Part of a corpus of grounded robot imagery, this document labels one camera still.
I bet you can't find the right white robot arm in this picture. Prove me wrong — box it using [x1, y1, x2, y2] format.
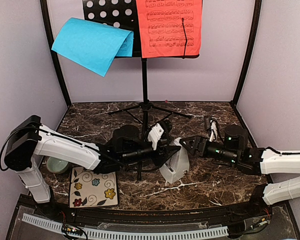
[179, 124, 300, 217]

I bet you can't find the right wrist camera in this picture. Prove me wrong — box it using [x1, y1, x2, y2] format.
[204, 116, 218, 142]

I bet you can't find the small green circuit board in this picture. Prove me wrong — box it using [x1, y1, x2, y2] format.
[61, 224, 84, 238]

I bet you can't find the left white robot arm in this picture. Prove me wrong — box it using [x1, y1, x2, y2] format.
[0, 115, 181, 218]

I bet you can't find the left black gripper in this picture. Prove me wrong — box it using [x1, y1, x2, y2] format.
[120, 140, 182, 167]

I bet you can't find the black perforated music stand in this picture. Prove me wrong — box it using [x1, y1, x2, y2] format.
[82, 0, 199, 175]

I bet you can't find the pale green ceramic bowl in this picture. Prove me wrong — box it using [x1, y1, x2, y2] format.
[46, 157, 69, 174]

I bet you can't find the left black frame post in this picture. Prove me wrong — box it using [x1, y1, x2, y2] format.
[40, 0, 72, 107]

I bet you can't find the blue sheet music page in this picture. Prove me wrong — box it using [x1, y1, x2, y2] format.
[51, 18, 134, 77]

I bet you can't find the square floral ceramic plate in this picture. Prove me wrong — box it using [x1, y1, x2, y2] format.
[68, 166, 119, 209]

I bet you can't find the red sheet music page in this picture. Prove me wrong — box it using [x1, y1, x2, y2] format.
[136, 0, 203, 58]

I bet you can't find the black frame post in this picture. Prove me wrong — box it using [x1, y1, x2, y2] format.
[229, 0, 262, 147]
[40, 0, 72, 107]

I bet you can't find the white slotted cable duct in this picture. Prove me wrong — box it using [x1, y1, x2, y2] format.
[21, 213, 229, 240]

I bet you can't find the right black frame post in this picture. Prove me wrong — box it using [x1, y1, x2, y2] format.
[229, 0, 262, 147]

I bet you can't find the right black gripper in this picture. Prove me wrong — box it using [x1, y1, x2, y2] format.
[180, 135, 240, 165]

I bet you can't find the white metronome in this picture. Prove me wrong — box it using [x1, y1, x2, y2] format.
[159, 137, 190, 184]

